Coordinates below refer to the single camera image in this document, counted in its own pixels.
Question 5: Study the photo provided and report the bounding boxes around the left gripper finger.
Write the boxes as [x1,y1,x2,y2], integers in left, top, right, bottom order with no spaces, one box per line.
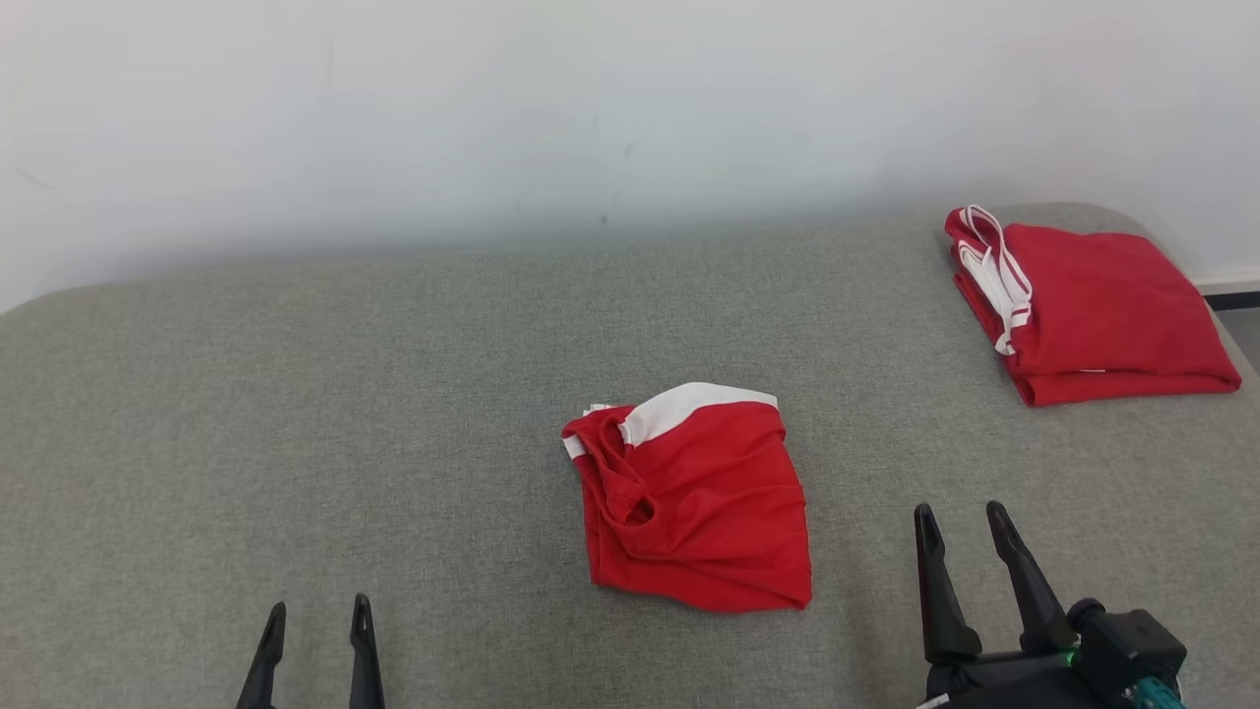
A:
[236,603,287,709]
[349,594,386,709]

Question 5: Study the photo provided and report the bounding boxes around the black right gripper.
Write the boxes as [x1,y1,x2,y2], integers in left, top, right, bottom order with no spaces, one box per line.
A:
[913,501,1133,709]

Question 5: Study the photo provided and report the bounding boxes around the red shorts white trim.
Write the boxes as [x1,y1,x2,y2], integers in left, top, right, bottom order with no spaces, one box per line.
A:
[561,382,814,613]

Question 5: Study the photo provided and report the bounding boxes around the red basketball jersey white sleeves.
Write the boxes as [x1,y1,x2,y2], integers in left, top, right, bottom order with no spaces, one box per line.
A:
[945,205,1243,408]

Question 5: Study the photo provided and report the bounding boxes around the grey fabric sofa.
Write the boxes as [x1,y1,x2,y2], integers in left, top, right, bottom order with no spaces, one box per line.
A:
[0,202,1260,709]

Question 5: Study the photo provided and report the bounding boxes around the white wall baseboard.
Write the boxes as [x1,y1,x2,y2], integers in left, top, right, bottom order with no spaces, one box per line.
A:
[1191,271,1260,312]

